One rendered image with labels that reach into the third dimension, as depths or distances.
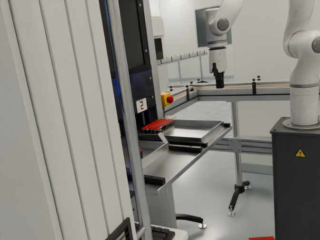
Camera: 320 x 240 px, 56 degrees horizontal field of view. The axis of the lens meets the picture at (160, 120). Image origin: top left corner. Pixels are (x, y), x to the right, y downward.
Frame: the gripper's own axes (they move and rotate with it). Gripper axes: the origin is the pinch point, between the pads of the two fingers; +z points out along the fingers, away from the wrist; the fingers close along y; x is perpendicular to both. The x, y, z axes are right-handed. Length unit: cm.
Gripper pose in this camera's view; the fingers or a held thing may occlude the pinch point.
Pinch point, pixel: (220, 83)
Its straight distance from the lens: 137.8
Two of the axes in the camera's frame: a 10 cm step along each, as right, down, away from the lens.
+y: -5.2, 2.7, -8.1
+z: 1.2, 9.6, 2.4
